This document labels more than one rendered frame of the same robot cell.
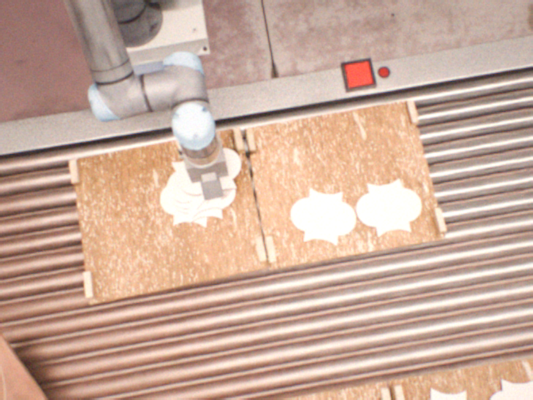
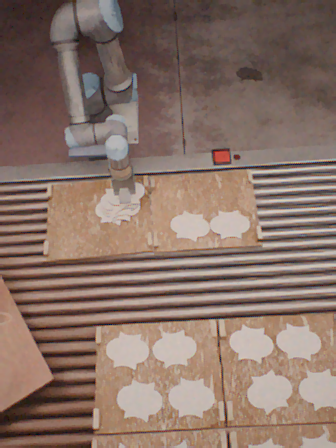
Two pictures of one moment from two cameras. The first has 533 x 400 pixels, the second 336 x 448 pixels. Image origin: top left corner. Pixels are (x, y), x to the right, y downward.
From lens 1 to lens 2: 0.78 m
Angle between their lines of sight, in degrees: 17
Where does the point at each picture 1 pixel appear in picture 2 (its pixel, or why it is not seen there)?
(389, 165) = (233, 203)
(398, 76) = (245, 159)
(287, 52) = not seen: hidden behind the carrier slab
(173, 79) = (109, 125)
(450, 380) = (255, 322)
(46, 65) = not seen: hidden behind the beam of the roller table
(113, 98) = (77, 132)
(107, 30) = (79, 95)
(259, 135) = (159, 181)
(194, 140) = (115, 151)
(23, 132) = (25, 171)
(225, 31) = not seen: hidden behind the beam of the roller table
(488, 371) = (280, 319)
